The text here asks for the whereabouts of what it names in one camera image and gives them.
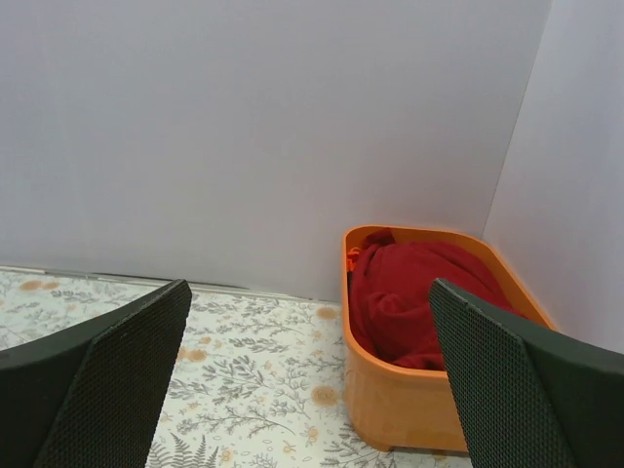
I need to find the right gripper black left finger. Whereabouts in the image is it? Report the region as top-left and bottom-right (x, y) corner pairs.
(1, 280), (192, 467)

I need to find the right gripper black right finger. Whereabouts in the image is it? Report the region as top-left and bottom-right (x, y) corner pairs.
(429, 279), (623, 468)

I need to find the dark red t-shirt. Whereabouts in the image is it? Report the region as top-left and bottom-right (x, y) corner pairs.
(347, 229), (520, 371)

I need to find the orange plastic basket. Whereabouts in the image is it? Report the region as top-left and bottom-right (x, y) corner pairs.
(341, 225), (555, 453)

